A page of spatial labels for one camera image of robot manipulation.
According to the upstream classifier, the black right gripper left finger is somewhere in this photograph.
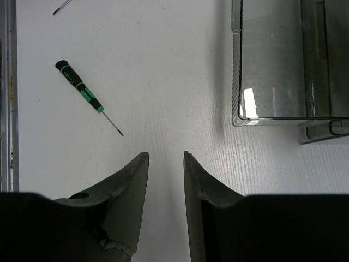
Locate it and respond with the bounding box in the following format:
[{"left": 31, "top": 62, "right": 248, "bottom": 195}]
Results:
[{"left": 1, "top": 152, "right": 149, "bottom": 261}]

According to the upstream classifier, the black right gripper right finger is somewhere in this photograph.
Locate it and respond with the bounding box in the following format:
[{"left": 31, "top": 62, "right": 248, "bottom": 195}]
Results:
[{"left": 183, "top": 152, "right": 348, "bottom": 261}]

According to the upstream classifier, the clear plastic drawer organizer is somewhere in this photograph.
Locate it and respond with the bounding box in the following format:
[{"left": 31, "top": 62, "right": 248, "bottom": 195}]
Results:
[{"left": 231, "top": 1, "right": 348, "bottom": 144}]

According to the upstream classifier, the green screwdriver centre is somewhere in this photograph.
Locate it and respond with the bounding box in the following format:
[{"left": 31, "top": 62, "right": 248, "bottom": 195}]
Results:
[{"left": 55, "top": 60, "right": 124, "bottom": 136}]

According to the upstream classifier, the green screwdriver slanted left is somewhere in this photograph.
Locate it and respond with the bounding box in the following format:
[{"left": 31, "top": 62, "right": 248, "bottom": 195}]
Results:
[{"left": 52, "top": 0, "right": 71, "bottom": 15}]

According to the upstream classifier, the aluminium frame rail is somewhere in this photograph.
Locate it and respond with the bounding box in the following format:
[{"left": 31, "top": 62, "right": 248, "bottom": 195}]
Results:
[{"left": 1, "top": 0, "right": 19, "bottom": 192}]

